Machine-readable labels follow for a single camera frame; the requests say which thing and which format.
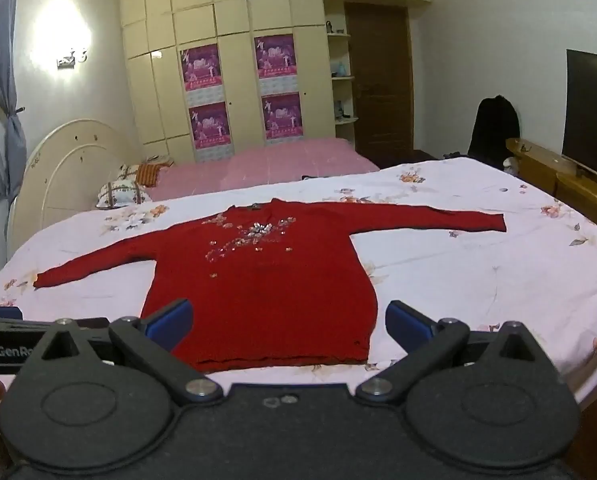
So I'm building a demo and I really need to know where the purple wall poster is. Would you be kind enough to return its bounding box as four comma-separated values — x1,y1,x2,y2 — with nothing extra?
261,92,303,141
180,44,222,92
254,34,298,80
188,102,230,151

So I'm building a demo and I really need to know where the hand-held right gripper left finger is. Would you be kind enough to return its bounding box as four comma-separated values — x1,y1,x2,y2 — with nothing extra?
26,299,224,407

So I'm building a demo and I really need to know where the large patterned pillow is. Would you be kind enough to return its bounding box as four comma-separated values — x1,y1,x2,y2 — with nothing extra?
96,180,154,209

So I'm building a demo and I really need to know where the brown wooden door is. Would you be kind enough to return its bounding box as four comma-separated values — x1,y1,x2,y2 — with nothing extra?
344,2,414,153

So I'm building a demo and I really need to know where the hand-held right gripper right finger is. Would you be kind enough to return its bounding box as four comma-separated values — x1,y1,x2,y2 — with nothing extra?
355,300,546,407

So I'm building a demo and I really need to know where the cream wardrobe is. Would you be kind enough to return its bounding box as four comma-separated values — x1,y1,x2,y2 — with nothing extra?
117,0,431,163

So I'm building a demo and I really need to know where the wall lamp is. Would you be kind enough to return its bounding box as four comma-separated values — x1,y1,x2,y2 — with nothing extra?
56,45,89,68

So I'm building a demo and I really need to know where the wooden bed frame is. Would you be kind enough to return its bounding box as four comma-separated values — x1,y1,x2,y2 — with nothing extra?
505,137,597,241

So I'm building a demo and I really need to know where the cream round headboard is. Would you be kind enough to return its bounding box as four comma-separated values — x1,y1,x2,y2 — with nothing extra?
7,119,144,261

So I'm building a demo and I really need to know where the black jacket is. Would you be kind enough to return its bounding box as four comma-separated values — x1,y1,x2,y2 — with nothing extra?
467,95,521,171

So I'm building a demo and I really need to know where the black television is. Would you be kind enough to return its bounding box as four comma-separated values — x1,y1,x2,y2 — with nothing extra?
562,49,597,186

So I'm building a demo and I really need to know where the pink bedspread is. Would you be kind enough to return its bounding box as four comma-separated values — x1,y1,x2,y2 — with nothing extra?
146,137,381,203

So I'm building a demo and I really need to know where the cream corner shelf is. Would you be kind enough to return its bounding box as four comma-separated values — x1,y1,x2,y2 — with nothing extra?
323,0,359,143

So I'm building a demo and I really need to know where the red sequined sweater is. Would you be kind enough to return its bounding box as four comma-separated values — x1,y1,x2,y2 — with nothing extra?
32,198,508,373

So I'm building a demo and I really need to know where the white floral bedsheet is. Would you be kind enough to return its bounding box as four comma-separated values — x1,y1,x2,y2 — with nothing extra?
0,157,597,406

